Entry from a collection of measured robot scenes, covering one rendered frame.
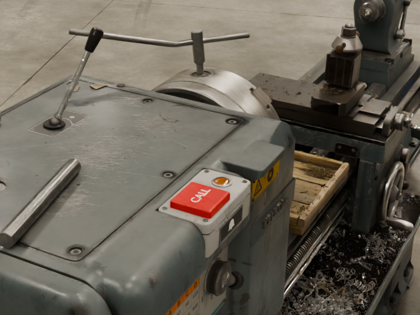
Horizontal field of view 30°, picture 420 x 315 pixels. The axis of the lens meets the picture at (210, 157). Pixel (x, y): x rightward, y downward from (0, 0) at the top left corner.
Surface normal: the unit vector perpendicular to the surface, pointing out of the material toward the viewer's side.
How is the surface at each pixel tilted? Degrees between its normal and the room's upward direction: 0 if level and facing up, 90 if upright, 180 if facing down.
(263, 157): 0
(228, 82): 16
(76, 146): 0
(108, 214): 0
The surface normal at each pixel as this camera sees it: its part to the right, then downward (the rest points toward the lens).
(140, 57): 0.03, -0.89
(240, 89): 0.42, -0.69
